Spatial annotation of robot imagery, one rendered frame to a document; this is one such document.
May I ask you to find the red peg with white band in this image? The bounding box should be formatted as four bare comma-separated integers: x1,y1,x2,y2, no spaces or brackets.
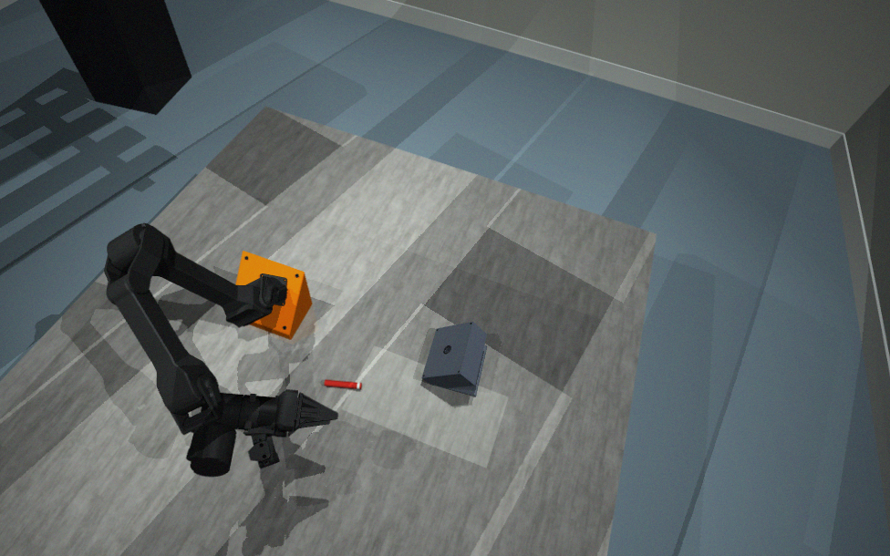
325,380,362,390

